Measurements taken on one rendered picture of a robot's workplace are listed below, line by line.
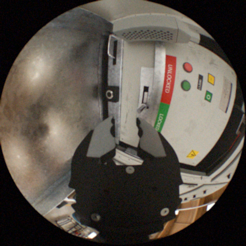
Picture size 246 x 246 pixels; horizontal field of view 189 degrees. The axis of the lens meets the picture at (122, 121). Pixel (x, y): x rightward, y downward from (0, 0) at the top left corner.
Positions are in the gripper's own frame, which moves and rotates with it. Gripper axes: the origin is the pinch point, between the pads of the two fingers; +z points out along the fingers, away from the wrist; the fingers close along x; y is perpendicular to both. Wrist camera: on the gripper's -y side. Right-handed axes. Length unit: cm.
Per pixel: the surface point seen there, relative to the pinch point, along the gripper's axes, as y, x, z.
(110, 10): -38.3, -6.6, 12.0
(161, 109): 1.6, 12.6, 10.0
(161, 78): -8.0, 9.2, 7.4
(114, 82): -5.3, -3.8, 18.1
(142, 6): -37.4, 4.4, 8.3
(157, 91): -4.2, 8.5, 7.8
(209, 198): 346, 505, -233
